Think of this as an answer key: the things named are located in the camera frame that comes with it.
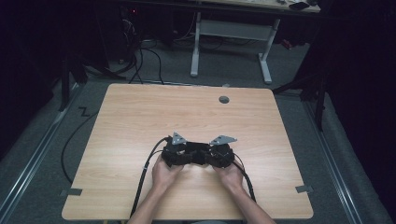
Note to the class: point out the red object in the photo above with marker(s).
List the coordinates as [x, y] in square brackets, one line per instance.
[287, 44]

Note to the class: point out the black metal stand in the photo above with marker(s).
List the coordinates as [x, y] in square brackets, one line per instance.
[320, 102]
[65, 84]

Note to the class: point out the grey table grommet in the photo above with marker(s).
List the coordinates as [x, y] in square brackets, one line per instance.
[223, 100]

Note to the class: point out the person's left hand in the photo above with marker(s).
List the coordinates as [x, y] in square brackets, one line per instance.
[165, 177]

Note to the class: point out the metal floor rail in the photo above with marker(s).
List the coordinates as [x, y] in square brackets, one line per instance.
[34, 158]
[333, 168]

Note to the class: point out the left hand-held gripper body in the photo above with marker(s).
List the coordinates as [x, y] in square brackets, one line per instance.
[172, 154]

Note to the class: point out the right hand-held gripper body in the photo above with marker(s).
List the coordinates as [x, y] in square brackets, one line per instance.
[224, 155]

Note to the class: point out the white-framed desk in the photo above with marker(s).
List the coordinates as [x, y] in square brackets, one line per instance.
[233, 29]

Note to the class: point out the black phone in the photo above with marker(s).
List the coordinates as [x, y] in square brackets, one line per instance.
[299, 5]

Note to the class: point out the black sock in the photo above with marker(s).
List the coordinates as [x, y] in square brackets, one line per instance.
[198, 154]

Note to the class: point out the person's right hand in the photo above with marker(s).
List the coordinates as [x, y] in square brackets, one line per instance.
[232, 179]

